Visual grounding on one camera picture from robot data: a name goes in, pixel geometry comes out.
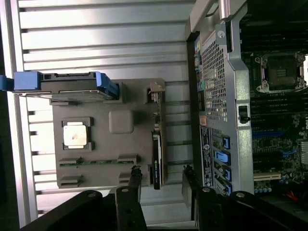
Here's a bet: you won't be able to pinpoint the blue expansion slot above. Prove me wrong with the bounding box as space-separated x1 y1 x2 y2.
252 131 284 139

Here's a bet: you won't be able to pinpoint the white expansion slot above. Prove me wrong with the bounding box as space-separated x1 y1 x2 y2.
254 172 282 182

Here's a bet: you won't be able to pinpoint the silver CPU chip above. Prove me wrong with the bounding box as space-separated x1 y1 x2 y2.
63 125 88 147

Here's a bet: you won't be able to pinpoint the green motherboard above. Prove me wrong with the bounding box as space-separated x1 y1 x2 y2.
240 14 308 195

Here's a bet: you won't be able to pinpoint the hard disk in blue carrier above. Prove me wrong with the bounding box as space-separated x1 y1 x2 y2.
0 71 121 101

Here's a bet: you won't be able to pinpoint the black and silver PC case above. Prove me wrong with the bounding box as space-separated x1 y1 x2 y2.
184 0 308 231

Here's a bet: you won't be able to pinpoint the grey plastic parts rack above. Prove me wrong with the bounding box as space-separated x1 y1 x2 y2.
49 77 167 190

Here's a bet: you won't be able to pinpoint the green RAM stick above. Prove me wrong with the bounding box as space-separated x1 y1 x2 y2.
59 160 135 167

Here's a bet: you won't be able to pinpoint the metal CPU socket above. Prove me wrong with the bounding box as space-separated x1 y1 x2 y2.
254 51 308 94

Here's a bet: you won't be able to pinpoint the red and yellow power wires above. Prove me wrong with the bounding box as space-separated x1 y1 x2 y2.
285 191 298 202

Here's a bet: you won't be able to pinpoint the silver chipset heatsink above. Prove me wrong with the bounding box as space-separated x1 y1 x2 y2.
299 141 308 165

